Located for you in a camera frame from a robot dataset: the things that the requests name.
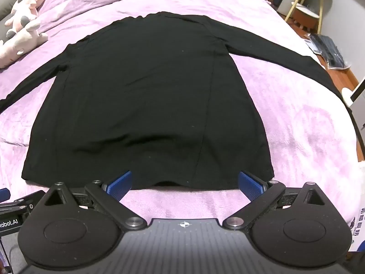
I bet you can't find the white printed bag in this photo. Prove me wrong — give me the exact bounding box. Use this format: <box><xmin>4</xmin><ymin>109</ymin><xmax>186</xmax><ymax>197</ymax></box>
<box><xmin>349</xmin><ymin>205</ymin><xmax>365</xmax><ymax>260</ymax></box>

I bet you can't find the black keyboard in plastic bag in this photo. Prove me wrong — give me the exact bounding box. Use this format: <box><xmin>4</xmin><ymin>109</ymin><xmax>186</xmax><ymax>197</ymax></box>
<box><xmin>309</xmin><ymin>33</ymin><xmax>352</xmax><ymax>70</ymax></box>

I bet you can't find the clear plastic packet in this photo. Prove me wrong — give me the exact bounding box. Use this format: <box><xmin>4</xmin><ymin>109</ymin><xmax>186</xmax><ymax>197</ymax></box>
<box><xmin>304</xmin><ymin>34</ymin><xmax>318</xmax><ymax>55</ymax></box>

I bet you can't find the black long-sleeve shirt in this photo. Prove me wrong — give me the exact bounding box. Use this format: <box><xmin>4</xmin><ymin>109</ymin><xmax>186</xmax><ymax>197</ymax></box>
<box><xmin>0</xmin><ymin>11</ymin><xmax>347</xmax><ymax>191</ymax></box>

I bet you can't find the yellow-legged side table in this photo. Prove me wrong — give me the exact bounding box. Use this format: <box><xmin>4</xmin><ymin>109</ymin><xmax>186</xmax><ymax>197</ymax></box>
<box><xmin>285</xmin><ymin>0</ymin><xmax>334</xmax><ymax>33</ymax></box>

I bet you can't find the pale white plush toy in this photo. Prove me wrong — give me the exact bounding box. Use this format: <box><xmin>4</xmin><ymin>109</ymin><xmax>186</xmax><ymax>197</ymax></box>
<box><xmin>0</xmin><ymin>20</ymin><xmax>49</xmax><ymax>69</ymax></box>

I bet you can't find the white bin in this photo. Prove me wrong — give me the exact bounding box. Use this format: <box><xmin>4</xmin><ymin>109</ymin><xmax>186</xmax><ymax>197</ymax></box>
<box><xmin>281</xmin><ymin>0</ymin><xmax>298</xmax><ymax>15</ymax></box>

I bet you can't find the pink grey-spotted plush toy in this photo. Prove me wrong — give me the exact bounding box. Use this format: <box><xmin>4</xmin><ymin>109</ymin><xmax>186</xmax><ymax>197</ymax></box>
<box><xmin>4</xmin><ymin>0</ymin><xmax>50</xmax><ymax>39</ymax></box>

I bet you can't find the white plastic object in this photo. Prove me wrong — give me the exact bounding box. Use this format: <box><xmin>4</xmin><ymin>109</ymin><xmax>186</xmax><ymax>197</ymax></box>
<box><xmin>342</xmin><ymin>77</ymin><xmax>365</xmax><ymax>112</ymax></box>

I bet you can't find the grey cushion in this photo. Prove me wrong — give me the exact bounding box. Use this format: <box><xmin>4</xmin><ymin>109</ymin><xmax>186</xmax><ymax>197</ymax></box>
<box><xmin>0</xmin><ymin>0</ymin><xmax>18</xmax><ymax>43</ymax></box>

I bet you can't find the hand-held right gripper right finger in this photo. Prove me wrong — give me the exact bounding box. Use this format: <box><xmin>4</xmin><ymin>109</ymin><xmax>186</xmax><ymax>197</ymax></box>
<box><xmin>224</xmin><ymin>171</ymin><xmax>328</xmax><ymax>230</ymax></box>

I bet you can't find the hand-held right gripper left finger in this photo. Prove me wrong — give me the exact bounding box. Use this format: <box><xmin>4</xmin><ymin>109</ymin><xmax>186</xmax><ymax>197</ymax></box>
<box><xmin>38</xmin><ymin>170</ymin><xmax>146</xmax><ymax>231</ymax></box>

